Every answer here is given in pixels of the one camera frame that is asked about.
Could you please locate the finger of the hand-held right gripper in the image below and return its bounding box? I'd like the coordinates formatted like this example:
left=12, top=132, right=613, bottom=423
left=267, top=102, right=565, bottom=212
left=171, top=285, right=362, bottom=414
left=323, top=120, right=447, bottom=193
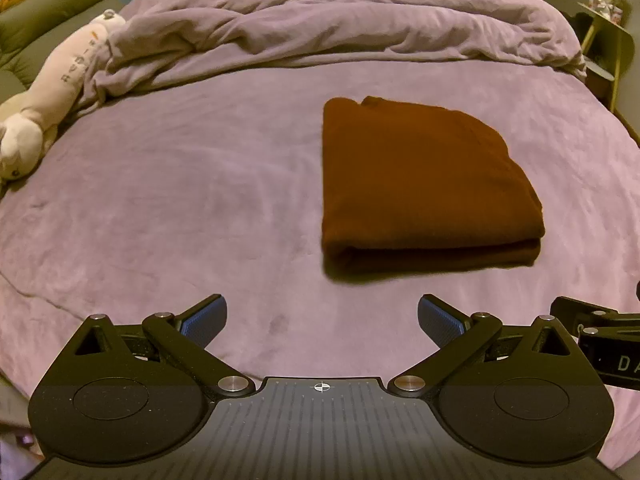
left=550, top=296, right=640, bottom=332

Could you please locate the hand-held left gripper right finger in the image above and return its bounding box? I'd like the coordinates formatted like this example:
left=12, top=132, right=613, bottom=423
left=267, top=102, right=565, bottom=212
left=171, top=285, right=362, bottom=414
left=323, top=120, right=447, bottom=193
left=387, top=294, right=596, bottom=400

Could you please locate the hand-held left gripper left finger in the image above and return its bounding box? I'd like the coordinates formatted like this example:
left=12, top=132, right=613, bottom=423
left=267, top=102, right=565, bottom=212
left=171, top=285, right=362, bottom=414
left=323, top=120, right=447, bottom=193
left=47, top=294, right=257, bottom=400

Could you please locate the rust brown shirt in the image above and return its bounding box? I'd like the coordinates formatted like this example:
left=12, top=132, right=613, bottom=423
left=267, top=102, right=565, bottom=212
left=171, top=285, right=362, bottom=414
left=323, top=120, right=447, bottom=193
left=320, top=95, right=546, bottom=277

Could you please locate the purple bed sheet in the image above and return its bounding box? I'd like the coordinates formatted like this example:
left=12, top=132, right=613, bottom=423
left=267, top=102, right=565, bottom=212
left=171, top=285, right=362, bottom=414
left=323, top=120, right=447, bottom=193
left=0, top=55, right=640, bottom=480

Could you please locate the yellow side table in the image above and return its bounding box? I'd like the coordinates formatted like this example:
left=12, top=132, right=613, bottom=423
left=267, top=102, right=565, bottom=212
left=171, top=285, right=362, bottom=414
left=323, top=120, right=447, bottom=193
left=576, top=1, right=637, bottom=112

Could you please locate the cream plush toy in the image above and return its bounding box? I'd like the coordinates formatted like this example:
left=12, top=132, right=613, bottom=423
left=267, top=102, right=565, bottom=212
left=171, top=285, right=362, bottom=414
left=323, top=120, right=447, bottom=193
left=0, top=10, right=127, bottom=182

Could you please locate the purple duvet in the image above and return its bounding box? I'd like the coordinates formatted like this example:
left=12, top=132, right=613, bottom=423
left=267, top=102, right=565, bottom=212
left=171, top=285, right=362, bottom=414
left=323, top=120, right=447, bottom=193
left=75, top=0, right=588, bottom=116

